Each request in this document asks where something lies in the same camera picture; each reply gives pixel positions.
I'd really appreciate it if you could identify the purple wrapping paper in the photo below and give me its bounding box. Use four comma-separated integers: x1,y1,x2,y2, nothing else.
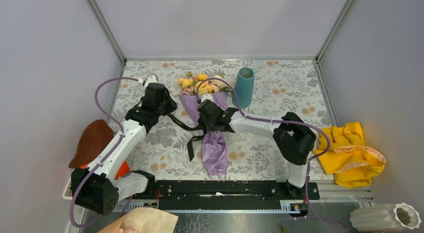
179,94,228,176

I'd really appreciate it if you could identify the yellow pink flower bunch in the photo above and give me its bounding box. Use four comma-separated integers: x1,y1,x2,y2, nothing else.
177,71,230,96

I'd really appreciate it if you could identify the black ribbon gold lettering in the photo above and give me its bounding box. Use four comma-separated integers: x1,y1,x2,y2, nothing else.
167,112,206,162

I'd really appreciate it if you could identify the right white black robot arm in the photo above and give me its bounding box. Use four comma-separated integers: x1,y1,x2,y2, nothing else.
197,99,317,199

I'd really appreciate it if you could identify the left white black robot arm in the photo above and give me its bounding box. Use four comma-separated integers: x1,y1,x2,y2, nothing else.
70,82,177,216

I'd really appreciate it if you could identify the teal ceramic vase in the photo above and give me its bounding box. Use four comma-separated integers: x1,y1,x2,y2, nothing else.
232,67,255,109

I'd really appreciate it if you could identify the white ribbed vase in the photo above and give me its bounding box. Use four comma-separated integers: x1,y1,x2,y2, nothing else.
349,202,422,233

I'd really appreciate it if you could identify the floral patterned table mat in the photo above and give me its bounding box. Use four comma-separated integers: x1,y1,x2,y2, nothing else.
112,59,332,181

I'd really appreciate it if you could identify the brown cloth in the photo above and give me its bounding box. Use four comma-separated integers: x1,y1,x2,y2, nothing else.
68,119,115,169

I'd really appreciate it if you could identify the orange cloth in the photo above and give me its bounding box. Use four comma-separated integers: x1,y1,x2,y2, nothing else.
94,159,130,181

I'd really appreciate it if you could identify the brown paper bag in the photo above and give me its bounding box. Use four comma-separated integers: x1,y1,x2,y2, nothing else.
99,207,179,233

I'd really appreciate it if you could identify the white plastic basket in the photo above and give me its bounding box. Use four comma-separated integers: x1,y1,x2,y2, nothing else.
62,176,73,200

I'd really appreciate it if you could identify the yellow cloth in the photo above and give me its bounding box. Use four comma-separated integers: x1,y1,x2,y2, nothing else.
318,121,387,188

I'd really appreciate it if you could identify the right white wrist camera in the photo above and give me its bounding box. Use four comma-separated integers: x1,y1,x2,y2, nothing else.
200,93,215,103

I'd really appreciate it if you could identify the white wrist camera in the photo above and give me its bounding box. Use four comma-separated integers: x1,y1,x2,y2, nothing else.
138,74,159,88
200,93,215,103

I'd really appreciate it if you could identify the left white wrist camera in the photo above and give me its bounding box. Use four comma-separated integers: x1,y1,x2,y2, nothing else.
138,74,159,88

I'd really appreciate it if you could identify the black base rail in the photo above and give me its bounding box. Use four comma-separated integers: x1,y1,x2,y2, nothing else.
134,180,320,211

